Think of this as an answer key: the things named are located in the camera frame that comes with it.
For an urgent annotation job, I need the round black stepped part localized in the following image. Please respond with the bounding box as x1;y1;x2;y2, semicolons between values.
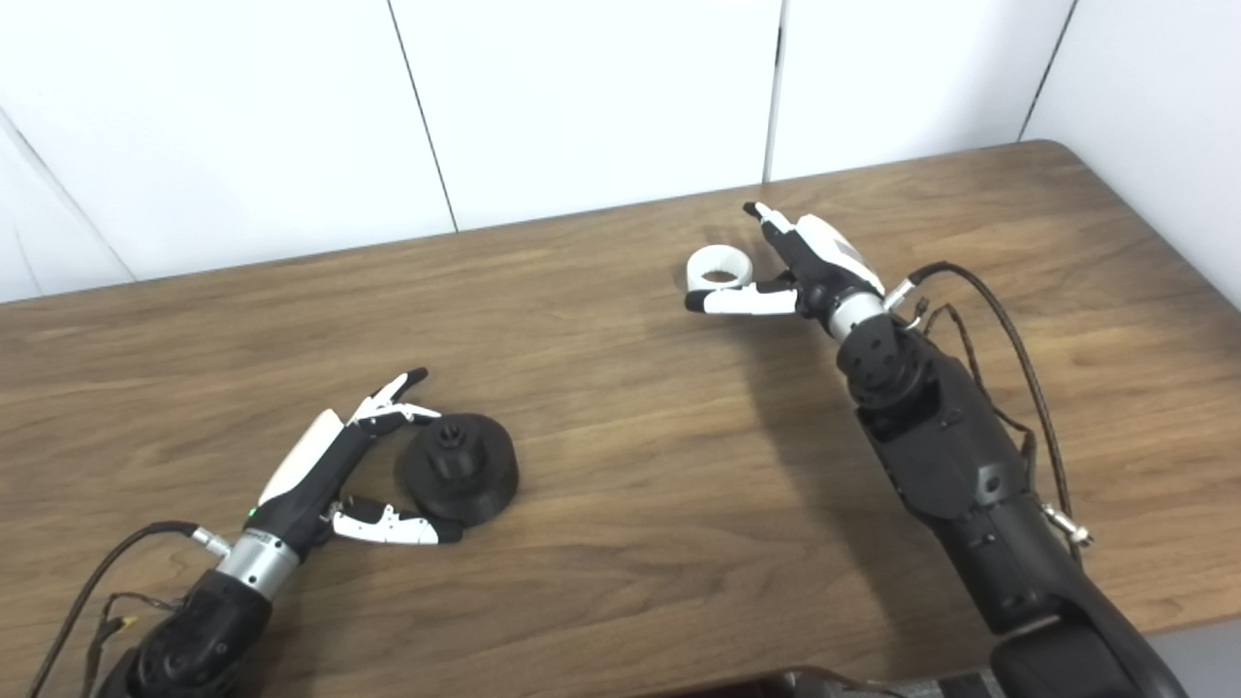
398;413;521;529

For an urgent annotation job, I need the thin arm wire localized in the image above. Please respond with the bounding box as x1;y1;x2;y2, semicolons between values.
82;591;185;698
911;299;1038;466

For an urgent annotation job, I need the white toothed ring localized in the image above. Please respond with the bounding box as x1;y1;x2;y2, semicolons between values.
686;246;755;292

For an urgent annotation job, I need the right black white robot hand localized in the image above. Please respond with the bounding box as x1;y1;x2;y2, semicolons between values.
684;201;888;335

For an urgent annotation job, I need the thin left arm wire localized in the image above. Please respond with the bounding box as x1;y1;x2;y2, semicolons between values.
82;591;185;698

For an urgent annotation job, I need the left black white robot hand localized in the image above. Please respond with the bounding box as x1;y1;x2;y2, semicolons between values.
242;366;464;563

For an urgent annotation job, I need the dark robot torso edge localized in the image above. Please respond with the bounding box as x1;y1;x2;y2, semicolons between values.
669;667;1000;698

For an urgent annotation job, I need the thin right arm wire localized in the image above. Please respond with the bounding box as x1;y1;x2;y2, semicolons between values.
911;299;1038;466

